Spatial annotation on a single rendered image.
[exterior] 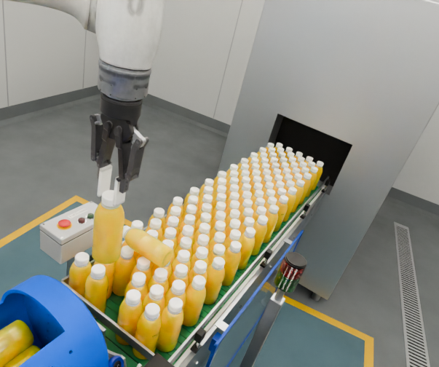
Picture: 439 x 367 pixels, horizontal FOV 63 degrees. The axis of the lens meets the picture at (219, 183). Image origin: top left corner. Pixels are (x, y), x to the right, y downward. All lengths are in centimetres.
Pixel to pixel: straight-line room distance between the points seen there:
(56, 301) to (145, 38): 54
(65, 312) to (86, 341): 7
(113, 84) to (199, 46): 440
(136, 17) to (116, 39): 5
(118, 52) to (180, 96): 464
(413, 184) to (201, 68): 306
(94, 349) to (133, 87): 52
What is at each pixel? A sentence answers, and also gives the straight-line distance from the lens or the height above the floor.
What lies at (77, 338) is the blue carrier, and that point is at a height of 120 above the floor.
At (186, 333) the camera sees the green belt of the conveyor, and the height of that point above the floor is 90.
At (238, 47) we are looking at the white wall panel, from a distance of 483.
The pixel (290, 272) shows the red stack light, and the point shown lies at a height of 123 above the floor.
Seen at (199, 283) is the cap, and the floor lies 108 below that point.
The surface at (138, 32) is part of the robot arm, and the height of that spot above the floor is 176.
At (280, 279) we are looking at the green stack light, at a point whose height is 119.
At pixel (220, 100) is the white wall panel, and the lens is 501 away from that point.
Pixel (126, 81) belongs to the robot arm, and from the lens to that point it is 65.
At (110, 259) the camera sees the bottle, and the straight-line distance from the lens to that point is 89.
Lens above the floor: 187
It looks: 29 degrees down
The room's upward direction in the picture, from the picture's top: 16 degrees clockwise
